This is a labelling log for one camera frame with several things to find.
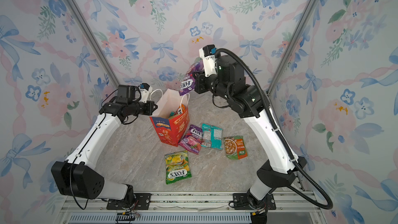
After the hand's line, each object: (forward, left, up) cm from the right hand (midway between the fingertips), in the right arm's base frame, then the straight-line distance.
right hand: (193, 72), depth 57 cm
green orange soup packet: (-6, -22, -51) cm, 56 cm away
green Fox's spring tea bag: (-19, +10, -47) cm, 52 cm away
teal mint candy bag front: (+14, +17, -44) cm, 49 cm away
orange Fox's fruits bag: (+11, +9, -35) cm, 38 cm away
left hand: (+5, +20, -24) cm, 32 cm away
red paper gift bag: (+10, +16, -43) cm, 47 cm away
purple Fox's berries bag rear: (-3, +3, -47) cm, 48 cm away
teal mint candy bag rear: (-1, -9, -47) cm, 48 cm away
